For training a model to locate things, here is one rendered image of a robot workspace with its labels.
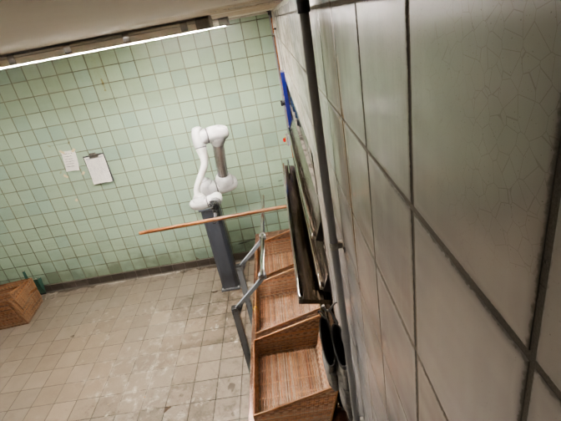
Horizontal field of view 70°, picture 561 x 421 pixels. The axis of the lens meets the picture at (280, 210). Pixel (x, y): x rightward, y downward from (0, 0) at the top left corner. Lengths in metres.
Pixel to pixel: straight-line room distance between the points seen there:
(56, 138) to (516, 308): 4.68
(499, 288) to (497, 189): 0.05
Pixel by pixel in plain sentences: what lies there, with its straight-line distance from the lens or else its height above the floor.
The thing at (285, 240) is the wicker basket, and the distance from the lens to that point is 3.65.
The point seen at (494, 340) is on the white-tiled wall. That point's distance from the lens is 0.24.
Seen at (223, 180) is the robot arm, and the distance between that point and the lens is 3.86.
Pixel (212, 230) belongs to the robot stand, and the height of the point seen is 0.76.
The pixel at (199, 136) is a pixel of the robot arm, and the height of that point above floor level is 1.75.
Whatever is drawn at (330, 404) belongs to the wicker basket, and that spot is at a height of 0.72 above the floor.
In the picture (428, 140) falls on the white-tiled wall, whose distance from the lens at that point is 0.27.
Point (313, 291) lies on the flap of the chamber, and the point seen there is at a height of 1.41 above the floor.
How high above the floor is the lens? 2.55
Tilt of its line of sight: 26 degrees down
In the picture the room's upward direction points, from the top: 11 degrees counter-clockwise
